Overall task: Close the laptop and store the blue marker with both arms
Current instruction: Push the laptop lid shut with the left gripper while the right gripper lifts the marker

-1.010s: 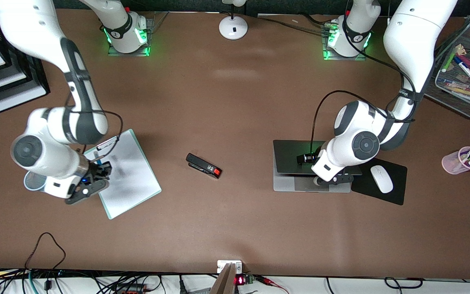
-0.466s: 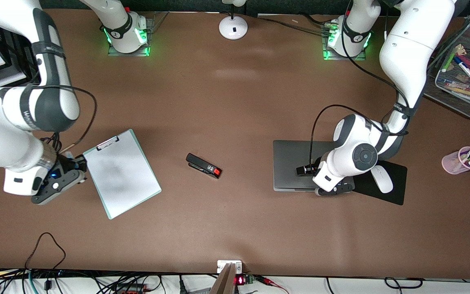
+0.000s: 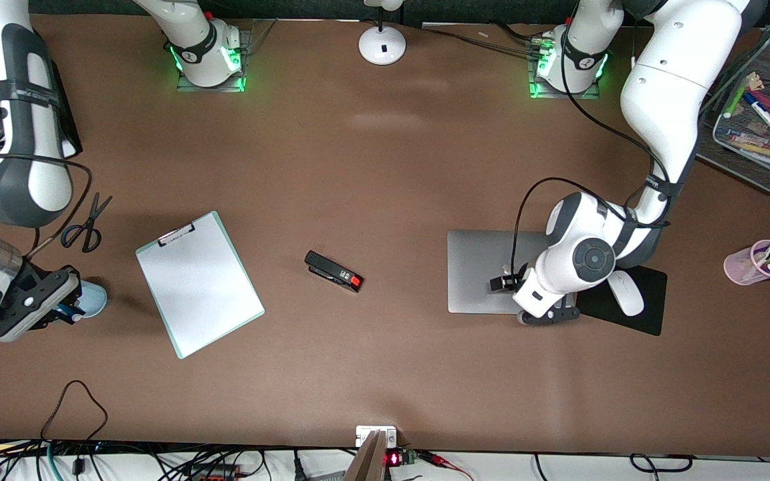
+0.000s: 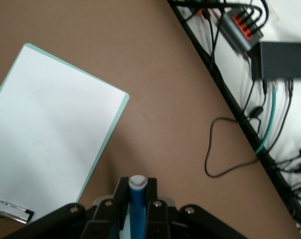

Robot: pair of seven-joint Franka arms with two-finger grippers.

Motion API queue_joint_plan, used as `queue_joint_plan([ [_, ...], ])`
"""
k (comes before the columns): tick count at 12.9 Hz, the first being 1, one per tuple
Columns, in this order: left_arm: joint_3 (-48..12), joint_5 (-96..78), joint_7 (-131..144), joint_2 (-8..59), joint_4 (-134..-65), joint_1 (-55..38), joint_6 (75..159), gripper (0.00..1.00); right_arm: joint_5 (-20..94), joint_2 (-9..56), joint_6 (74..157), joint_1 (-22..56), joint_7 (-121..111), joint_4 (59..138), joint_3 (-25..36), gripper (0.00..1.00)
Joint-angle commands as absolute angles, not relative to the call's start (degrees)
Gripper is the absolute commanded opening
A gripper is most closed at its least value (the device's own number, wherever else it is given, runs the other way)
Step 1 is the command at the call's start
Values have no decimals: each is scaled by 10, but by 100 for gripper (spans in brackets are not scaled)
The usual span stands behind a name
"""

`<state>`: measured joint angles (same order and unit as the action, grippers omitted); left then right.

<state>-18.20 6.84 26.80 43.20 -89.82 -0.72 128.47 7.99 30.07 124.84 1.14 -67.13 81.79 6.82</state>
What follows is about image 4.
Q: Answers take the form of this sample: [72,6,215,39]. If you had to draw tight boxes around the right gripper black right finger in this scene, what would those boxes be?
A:
[144,177,248,239]

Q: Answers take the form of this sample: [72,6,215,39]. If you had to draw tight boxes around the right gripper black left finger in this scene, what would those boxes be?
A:
[0,176,130,239]

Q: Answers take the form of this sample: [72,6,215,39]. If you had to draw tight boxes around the blue marker white cap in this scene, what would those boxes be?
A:
[129,175,148,239]

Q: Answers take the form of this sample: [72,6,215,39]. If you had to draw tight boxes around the green clipboard with white paper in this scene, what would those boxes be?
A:
[0,43,130,225]

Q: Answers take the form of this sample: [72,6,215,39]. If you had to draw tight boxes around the grey hub orange ports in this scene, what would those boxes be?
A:
[219,7,265,53]

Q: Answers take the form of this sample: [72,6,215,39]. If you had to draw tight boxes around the black power adapter box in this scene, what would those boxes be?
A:
[250,41,301,81]

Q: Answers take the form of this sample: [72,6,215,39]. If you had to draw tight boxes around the black looped cable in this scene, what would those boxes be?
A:
[204,117,260,178]

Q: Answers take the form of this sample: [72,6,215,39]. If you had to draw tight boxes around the teal cable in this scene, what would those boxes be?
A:
[255,87,278,155]

